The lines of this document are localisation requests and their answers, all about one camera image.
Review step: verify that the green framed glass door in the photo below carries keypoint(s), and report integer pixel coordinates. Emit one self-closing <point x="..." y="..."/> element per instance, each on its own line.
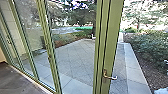
<point x="111" y="40"/>

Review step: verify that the green shrub bed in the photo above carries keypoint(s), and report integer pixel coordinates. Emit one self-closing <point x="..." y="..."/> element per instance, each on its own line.
<point x="150" y="46"/>

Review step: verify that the green framed glass wall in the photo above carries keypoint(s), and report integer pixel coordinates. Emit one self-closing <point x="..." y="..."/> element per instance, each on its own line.
<point x="46" y="43"/>

